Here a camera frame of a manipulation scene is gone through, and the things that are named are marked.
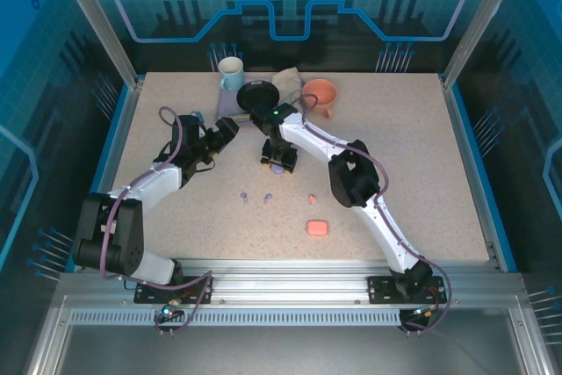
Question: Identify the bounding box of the orange pink cup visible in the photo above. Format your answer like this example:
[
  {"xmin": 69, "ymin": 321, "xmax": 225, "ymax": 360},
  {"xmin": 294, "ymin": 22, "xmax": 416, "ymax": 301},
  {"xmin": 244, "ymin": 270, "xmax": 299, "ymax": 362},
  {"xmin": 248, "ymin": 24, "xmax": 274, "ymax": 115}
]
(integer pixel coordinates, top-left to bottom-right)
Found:
[{"xmin": 301, "ymin": 79, "xmax": 338, "ymax": 119}]

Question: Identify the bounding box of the aluminium side rail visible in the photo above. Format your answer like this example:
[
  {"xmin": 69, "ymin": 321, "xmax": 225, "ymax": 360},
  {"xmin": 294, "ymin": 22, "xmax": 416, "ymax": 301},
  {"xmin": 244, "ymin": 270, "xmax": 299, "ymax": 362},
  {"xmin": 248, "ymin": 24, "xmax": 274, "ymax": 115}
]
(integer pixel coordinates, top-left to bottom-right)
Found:
[
  {"xmin": 440, "ymin": 78, "xmax": 506, "ymax": 271},
  {"xmin": 103, "ymin": 78, "xmax": 146, "ymax": 200}
]

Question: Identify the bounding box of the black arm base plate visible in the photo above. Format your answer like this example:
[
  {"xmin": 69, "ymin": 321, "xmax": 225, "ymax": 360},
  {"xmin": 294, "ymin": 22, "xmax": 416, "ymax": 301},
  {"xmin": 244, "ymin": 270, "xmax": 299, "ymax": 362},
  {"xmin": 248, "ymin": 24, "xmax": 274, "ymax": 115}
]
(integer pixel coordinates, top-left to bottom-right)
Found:
[
  {"xmin": 133, "ymin": 276, "xmax": 215, "ymax": 306},
  {"xmin": 367, "ymin": 275, "xmax": 444, "ymax": 305}
]

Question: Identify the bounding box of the lavender tray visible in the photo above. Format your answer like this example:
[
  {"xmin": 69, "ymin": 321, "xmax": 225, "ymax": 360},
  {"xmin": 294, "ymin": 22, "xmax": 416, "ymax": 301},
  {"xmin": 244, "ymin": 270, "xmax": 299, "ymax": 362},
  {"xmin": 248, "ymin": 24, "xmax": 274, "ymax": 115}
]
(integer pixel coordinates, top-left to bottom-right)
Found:
[{"xmin": 214, "ymin": 77, "xmax": 264, "ymax": 124}]

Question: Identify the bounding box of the grey metal bottom panel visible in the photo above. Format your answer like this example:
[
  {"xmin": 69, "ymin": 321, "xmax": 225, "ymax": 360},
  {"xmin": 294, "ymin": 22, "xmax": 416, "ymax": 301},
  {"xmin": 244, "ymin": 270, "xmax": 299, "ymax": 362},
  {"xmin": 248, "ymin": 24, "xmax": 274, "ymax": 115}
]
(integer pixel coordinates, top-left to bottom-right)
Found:
[{"xmin": 56, "ymin": 324, "xmax": 528, "ymax": 375}]

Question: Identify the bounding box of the beige folded cloth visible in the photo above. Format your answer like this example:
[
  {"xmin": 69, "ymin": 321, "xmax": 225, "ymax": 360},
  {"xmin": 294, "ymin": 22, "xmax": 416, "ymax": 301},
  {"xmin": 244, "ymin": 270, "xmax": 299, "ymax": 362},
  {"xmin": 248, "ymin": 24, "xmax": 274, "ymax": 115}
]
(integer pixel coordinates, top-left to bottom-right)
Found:
[{"xmin": 270, "ymin": 66, "xmax": 306, "ymax": 106}]

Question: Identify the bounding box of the black plate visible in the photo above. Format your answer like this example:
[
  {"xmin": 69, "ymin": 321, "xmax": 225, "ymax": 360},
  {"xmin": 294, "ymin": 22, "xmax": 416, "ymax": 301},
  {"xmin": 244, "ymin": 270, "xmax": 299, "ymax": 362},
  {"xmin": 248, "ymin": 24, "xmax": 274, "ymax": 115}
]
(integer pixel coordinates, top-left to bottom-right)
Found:
[{"xmin": 236, "ymin": 79, "xmax": 281, "ymax": 113}]

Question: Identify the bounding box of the light blue mug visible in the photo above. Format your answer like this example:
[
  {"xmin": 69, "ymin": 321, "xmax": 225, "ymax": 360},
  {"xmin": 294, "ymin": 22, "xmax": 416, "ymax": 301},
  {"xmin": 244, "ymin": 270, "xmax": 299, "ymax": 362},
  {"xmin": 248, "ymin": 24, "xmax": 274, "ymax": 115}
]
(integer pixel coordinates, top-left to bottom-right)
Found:
[{"xmin": 218, "ymin": 56, "xmax": 246, "ymax": 92}]

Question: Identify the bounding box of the slotted grey cable duct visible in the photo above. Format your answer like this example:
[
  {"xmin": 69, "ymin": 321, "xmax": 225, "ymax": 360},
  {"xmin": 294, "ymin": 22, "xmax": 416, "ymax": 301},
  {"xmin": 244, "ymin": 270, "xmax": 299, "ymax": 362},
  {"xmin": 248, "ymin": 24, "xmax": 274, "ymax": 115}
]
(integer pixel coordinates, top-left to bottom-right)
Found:
[{"xmin": 68, "ymin": 307, "xmax": 517, "ymax": 328}]

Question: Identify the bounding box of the aluminium frame post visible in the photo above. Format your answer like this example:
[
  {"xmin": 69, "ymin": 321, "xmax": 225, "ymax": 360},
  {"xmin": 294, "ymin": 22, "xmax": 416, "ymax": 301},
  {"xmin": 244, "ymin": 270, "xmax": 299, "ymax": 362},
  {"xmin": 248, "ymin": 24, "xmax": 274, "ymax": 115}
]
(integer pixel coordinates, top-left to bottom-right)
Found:
[
  {"xmin": 440, "ymin": 0, "xmax": 531, "ymax": 90},
  {"xmin": 47, "ymin": 0, "xmax": 146, "ymax": 89}
]

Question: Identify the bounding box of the aluminium mounting rail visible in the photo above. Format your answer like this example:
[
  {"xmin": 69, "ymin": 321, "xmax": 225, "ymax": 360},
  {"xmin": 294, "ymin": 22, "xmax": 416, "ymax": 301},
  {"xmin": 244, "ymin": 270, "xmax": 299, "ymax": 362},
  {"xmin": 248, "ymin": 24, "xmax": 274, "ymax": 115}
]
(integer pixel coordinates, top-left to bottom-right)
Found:
[{"xmin": 56, "ymin": 258, "xmax": 526, "ymax": 308}]

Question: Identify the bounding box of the blue table edge strip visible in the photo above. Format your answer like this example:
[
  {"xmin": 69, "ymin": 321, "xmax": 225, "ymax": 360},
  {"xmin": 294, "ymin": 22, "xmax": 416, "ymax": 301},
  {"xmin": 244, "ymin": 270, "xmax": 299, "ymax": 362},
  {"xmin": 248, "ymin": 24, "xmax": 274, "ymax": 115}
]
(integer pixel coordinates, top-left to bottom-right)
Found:
[
  {"xmin": 83, "ymin": 83, "xmax": 133, "ymax": 200},
  {"xmin": 450, "ymin": 83, "xmax": 519, "ymax": 273}
]

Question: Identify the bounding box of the pink earbud charging case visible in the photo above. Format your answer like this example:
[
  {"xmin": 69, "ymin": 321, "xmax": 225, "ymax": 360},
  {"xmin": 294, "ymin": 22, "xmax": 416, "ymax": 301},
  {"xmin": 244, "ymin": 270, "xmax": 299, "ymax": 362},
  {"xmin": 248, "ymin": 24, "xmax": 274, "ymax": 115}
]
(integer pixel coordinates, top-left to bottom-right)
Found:
[{"xmin": 306, "ymin": 219, "xmax": 331, "ymax": 239}]

